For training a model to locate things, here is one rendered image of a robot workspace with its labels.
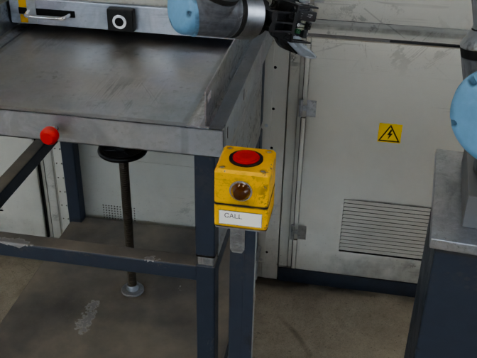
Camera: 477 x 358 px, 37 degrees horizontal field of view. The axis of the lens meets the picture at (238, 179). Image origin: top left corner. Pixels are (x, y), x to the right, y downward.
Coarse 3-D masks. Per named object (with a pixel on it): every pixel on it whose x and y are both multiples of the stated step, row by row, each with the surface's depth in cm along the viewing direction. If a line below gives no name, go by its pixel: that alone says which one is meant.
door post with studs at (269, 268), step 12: (276, 48) 187; (276, 60) 189; (276, 72) 191; (276, 84) 192; (276, 96) 194; (276, 108) 196; (276, 120) 197; (276, 132) 199; (276, 144) 201; (276, 156) 203; (276, 168) 205; (276, 180) 207; (276, 192) 209; (276, 204) 211; (276, 216) 213; (276, 228) 215; (276, 240) 217; (276, 252) 220; (264, 264) 223; (276, 264) 222; (264, 276) 225
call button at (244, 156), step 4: (236, 152) 105; (240, 152) 105; (244, 152) 105; (248, 152) 105; (252, 152) 105; (236, 156) 104; (240, 156) 104; (244, 156) 104; (248, 156) 104; (252, 156) 104; (256, 156) 104; (236, 160) 104; (240, 160) 103; (244, 160) 103; (248, 160) 103; (252, 160) 103; (256, 160) 104
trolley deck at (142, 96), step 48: (48, 48) 158; (96, 48) 158; (144, 48) 159; (192, 48) 159; (0, 96) 135; (48, 96) 136; (96, 96) 136; (144, 96) 137; (192, 96) 137; (240, 96) 138; (96, 144) 131; (144, 144) 129; (192, 144) 127
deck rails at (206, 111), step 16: (0, 16) 162; (0, 32) 162; (16, 32) 165; (0, 48) 157; (240, 48) 152; (224, 64) 136; (240, 64) 151; (224, 80) 138; (208, 96) 136; (224, 96) 137; (208, 112) 126; (208, 128) 125
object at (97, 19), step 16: (16, 0) 163; (48, 0) 162; (64, 0) 162; (16, 16) 166; (80, 16) 163; (96, 16) 162; (144, 16) 160; (160, 16) 159; (144, 32) 162; (160, 32) 161; (176, 32) 160
